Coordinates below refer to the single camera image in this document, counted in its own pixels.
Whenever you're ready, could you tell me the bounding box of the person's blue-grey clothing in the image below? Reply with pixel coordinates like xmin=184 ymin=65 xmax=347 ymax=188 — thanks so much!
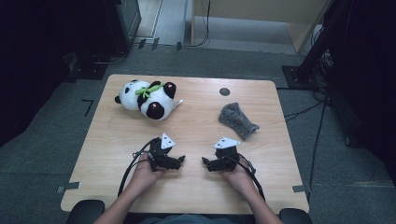
xmin=136 ymin=213 xmax=241 ymax=224

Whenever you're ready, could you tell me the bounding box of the person's right hand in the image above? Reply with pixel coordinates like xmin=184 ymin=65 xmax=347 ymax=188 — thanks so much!
xmin=220 ymin=156 xmax=257 ymax=196

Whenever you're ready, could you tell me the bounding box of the long black floor cable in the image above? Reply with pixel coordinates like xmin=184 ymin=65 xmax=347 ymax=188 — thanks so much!
xmin=307 ymin=101 xmax=329 ymax=200

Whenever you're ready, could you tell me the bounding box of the black equipment cabinet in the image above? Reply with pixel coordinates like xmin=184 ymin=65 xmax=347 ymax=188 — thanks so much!
xmin=104 ymin=0 xmax=143 ymax=56

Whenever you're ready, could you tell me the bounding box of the tangled cable bundle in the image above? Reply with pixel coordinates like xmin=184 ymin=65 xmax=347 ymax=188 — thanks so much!
xmin=311 ymin=49 xmax=334 ymax=104

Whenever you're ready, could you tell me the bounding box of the grey tape strip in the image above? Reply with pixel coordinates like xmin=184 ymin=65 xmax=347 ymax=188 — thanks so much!
xmin=56 ymin=181 xmax=81 ymax=194
xmin=292 ymin=185 xmax=312 ymax=194

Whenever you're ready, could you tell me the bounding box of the dark curtain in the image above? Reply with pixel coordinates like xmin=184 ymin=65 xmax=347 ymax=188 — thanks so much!
xmin=0 ymin=0 xmax=108 ymax=147
xmin=323 ymin=0 xmax=396 ymax=186

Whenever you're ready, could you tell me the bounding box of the grey fluffy cloth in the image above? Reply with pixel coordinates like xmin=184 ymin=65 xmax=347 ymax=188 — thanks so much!
xmin=218 ymin=102 xmax=261 ymax=141

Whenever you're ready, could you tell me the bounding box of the beige wooden furniture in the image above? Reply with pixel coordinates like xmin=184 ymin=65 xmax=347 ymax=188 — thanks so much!
xmin=190 ymin=0 xmax=331 ymax=54

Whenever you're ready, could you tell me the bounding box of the right hand-held gripper cable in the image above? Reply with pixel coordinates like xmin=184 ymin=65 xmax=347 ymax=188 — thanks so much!
xmin=230 ymin=153 xmax=266 ymax=202

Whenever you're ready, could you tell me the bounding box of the black stand base plate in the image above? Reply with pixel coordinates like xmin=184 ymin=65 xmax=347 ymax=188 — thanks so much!
xmin=65 ymin=52 xmax=109 ymax=82

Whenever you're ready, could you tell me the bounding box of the person's left hand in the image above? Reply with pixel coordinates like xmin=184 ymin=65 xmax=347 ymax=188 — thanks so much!
xmin=132 ymin=152 xmax=166 ymax=190

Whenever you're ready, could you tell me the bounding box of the black metal stand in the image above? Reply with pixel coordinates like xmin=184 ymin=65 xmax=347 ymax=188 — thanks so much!
xmin=281 ymin=0 xmax=344 ymax=91

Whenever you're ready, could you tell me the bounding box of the black hanging cable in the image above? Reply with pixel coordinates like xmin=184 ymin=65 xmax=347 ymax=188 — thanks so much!
xmin=183 ymin=0 xmax=211 ymax=49

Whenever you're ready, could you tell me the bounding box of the hand-held gripper cable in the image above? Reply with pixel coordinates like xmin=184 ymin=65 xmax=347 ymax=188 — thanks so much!
xmin=230 ymin=153 xmax=266 ymax=202
xmin=117 ymin=138 xmax=160 ymax=198

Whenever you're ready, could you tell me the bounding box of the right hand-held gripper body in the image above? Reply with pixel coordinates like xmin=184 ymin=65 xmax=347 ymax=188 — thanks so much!
xmin=213 ymin=136 xmax=242 ymax=173

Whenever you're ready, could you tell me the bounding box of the black chair armrest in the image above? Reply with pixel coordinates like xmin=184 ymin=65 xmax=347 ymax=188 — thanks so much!
xmin=278 ymin=207 xmax=313 ymax=224
xmin=65 ymin=199 xmax=106 ymax=224

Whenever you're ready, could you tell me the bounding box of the left hand-held gripper cable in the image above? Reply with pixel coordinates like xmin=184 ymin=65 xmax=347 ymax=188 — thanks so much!
xmin=117 ymin=138 xmax=160 ymax=198

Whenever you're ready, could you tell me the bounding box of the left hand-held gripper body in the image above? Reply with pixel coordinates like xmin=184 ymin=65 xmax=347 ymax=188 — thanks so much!
xmin=148 ymin=133 xmax=177 ymax=173

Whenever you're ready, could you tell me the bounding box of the panda plush toy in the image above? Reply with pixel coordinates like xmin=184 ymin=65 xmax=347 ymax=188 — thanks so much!
xmin=114 ymin=79 xmax=184 ymax=121

